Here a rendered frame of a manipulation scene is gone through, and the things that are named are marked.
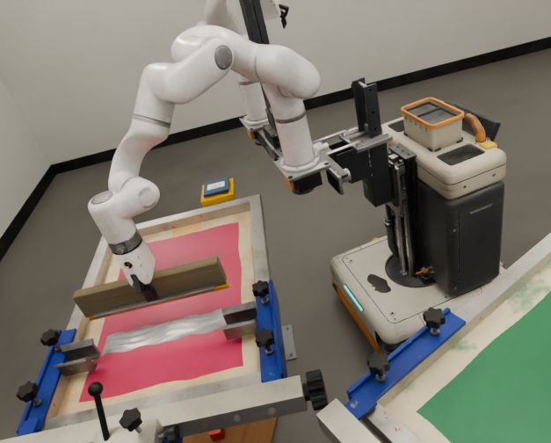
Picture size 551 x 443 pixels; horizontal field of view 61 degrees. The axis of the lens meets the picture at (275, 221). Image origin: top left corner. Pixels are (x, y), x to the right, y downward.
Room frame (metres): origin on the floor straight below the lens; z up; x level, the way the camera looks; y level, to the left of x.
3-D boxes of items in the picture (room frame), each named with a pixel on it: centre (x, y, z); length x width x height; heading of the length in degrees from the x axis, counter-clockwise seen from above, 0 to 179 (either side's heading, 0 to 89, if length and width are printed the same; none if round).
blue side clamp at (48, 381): (0.83, 0.64, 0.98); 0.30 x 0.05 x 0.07; 176
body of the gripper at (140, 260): (0.94, 0.35, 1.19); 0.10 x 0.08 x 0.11; 175
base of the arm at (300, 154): (1.29, -0.14, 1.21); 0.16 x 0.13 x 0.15; 99
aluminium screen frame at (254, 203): (1.05, 0.35, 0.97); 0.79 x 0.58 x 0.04; 176
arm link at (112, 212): (0.95, 0.32, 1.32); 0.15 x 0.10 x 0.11; 126
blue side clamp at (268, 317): (0.79, 0.09, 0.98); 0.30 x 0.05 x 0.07; 176
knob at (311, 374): (0.57, 0.03, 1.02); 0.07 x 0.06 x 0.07; 176
